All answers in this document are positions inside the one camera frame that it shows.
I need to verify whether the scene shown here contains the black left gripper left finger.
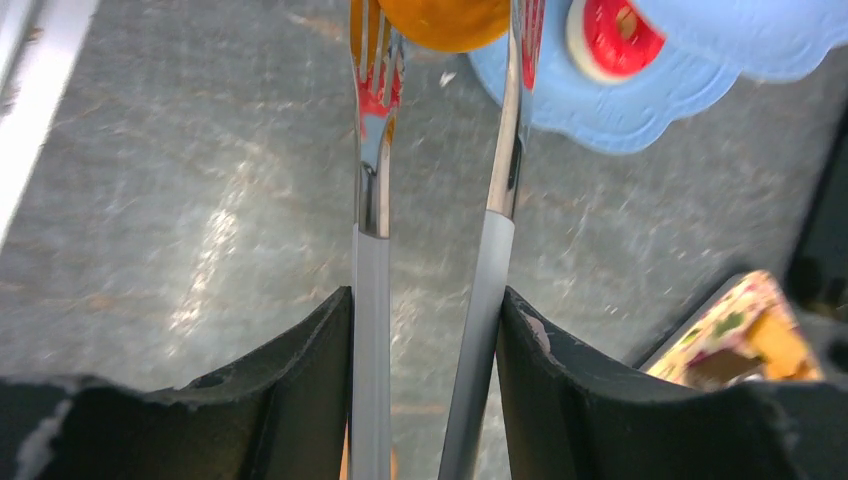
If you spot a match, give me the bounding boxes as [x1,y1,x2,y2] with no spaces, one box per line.
[1,287,352,479]

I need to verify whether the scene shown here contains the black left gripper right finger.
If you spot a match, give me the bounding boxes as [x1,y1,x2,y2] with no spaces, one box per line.
[496,289,847,479]

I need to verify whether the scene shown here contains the silver serving tongs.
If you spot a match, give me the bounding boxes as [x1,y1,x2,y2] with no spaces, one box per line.
[348,1,545,479]

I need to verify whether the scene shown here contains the red glazed donut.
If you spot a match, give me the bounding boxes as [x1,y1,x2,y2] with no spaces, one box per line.
[565,0,665,85]

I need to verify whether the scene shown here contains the orange glazed donut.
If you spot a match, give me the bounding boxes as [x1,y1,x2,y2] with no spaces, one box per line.
[379,0,510,53]

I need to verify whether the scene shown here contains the floral rectangular tray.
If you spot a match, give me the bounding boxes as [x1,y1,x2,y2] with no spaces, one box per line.
[639,270,824,392]

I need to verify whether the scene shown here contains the black poker chip case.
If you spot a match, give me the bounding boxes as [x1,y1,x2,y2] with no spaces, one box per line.
[785,120,847,322]

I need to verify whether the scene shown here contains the blue three-tier cake stand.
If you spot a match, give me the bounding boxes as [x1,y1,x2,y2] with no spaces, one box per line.
[466,0,848,156]

